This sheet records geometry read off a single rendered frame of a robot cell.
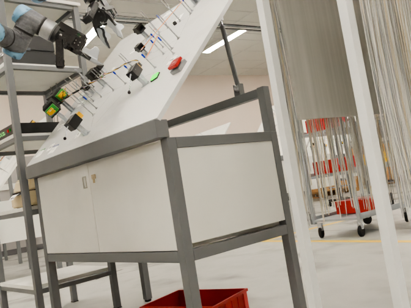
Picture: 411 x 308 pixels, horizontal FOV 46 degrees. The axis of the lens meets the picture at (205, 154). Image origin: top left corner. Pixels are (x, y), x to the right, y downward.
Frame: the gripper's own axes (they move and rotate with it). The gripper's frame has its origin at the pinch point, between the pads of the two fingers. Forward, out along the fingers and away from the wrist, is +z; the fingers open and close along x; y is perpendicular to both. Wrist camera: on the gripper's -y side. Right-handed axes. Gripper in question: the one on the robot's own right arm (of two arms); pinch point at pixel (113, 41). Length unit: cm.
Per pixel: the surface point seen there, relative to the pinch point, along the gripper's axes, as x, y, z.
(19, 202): 117, -1, 39
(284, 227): -23, 9, 102
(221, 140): -25, -3, 55
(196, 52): -29.4, 4.4, 21.2
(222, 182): -21, -11, 69
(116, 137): 3.8, -22.7, 34.5
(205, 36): -31.9, 12.2, 17.5
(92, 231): 45, -24, 65
